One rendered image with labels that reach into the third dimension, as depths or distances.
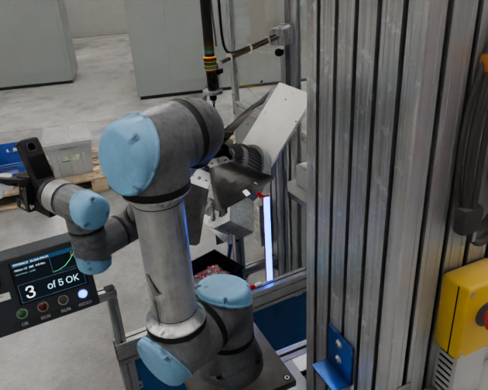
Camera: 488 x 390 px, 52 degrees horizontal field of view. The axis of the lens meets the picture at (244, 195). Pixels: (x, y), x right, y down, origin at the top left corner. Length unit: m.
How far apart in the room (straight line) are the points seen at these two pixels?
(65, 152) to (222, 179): 2.97
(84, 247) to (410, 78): 0.75
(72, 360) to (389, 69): 2.50
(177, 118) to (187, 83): 6.55
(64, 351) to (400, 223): 2.48
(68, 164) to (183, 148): 3.88
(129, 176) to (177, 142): 0.09
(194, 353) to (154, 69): 6.45
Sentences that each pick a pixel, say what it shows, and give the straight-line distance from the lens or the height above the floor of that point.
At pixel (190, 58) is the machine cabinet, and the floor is 0.52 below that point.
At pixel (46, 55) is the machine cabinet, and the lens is 8.87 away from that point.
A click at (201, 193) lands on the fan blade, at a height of 1.07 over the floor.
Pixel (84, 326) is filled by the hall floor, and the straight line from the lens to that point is 3.09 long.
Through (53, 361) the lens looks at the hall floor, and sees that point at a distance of 2.94.
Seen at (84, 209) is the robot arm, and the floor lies 1.46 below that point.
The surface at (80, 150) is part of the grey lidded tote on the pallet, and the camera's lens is 4.59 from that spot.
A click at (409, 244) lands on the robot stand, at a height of 1.53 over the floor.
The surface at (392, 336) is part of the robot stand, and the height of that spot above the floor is 1.38.
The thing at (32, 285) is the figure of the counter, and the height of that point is 1.18.
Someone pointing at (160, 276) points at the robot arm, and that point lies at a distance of 0.88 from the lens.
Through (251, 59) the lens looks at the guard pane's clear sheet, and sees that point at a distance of 3.02.
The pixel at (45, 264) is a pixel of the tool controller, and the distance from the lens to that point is 1.35.
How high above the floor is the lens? 1.91
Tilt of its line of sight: 27 degrees down
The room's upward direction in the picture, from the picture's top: 4 degrees counter-clockwise
